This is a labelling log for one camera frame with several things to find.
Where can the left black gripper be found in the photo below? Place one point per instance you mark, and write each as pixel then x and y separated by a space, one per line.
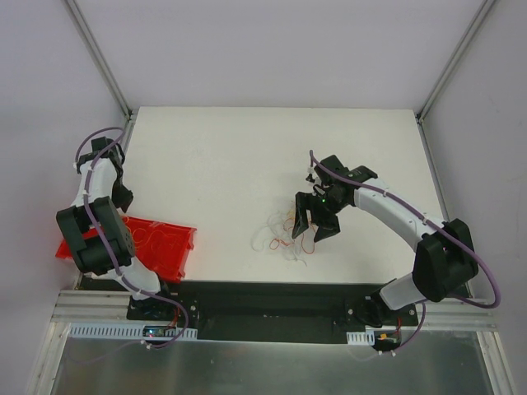
pixel 122 197

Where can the right white cable duct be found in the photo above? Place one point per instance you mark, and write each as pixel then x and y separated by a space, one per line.
pixel 361 338

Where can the left aluminium frame post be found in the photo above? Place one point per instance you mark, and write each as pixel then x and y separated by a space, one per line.
pixel 80 22

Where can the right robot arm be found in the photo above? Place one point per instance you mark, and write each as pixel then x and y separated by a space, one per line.
pixel 443 250

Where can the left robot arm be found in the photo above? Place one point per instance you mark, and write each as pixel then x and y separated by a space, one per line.
pixel 97 176

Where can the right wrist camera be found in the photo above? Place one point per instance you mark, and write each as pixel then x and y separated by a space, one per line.
pixel 312 177

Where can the red plastic bin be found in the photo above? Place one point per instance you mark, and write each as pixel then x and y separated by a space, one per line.
pixel 160 247

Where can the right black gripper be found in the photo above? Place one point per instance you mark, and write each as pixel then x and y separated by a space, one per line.
pixel 318 206

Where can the aluminium frame post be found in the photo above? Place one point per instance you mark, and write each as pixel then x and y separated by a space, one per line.
pixel 80 22
pixel 470 34

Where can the white cable duct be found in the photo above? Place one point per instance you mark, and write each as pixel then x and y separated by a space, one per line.
pixel 113 331
pixel 361 338

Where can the left white cable duct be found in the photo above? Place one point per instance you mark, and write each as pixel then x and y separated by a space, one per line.
pixel 113 331

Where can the right aluminium frame post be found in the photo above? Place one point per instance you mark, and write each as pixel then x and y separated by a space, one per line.
pixel 470 34

